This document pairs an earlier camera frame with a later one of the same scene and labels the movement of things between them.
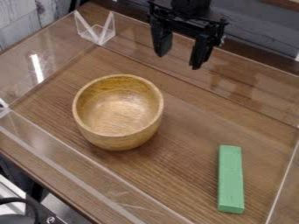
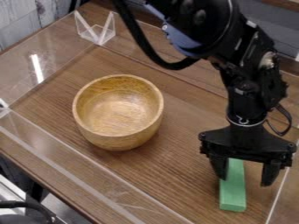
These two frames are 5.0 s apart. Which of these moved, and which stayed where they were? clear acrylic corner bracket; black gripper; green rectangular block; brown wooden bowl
Moved: black gripper
Stayed: green rectangular block; clear acrylic corner bracket; brown wooden bowl
